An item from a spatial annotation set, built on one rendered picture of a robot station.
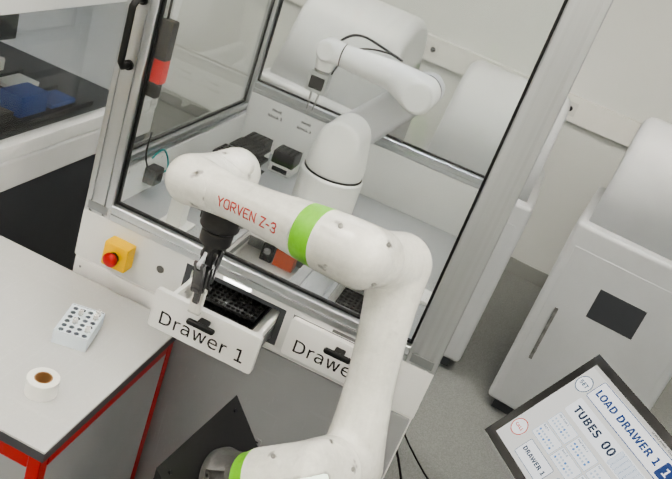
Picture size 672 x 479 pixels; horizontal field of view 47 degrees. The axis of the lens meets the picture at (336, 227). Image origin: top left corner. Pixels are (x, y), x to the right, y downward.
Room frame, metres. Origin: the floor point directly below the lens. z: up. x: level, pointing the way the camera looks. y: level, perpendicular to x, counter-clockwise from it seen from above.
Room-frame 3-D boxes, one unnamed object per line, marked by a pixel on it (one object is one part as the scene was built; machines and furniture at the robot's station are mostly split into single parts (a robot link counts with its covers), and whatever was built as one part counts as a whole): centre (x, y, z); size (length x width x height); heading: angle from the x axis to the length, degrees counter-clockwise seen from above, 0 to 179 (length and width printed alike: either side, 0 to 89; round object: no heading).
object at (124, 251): (1.74, 0.52, 0.88); 0.07 x 0.05 x 0.07; 80
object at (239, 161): (1.54, 0.25, 1.29); 0.13 x 0.11 x 0.14; 151
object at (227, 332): (1.56, 0.21, 0.87); 0.29 x 0.02 x 0.11; 80
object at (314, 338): (1.65, -0.12, 0.87); 0.29 x 0.02 x 0.11; 80
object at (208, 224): (1.54, 0.25, 1.19); 0.12 x 0.09 x 0.06; 80
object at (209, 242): (1.54, 0.25, 1.11); 0.08 x 0.07 x 0.09; 170
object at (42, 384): (1.29, 0.48, 0.78); 0.07 x 0.07 x 0.04
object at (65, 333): (1.52, 0.50, 0.78); 0.12 x 0.08 x 0.04; 5
